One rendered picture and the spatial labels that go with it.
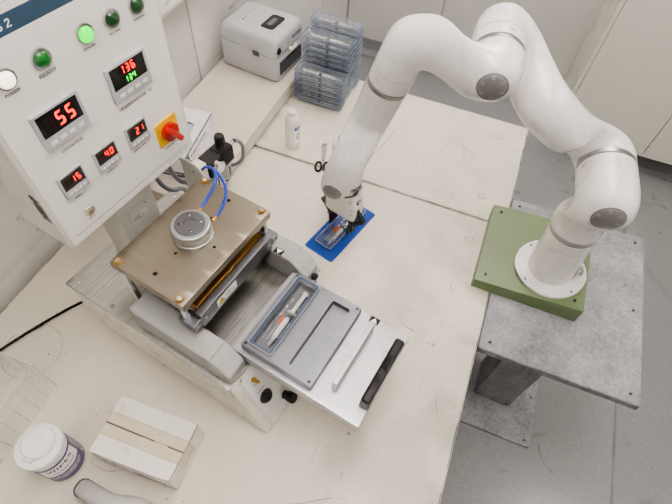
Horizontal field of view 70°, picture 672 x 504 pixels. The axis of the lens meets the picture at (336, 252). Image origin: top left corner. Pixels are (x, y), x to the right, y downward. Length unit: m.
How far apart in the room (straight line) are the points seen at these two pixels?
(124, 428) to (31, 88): 0.68
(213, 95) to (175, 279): 1.01
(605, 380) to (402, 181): 0.80
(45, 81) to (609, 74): 2.57
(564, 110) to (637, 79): 1.92
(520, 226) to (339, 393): 0.81
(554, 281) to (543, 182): 1.57
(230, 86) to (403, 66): 1.00
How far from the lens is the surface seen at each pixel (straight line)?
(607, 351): 1.47
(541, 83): 1.02
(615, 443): 2.28
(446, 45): 0.93
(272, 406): 1.15
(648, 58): 2.88
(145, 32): 0.92
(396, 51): 0.97
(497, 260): 1.43
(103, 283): 1.21
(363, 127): 1.09
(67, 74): 0.84
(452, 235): 1.49
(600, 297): 1.55
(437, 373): 1.26
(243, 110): 1.76
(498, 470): 2.05
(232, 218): 1.01
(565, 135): 1.05
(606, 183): 1.11
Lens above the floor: 1.89
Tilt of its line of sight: 55 degrees down
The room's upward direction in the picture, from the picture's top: 6 degrees clockwise
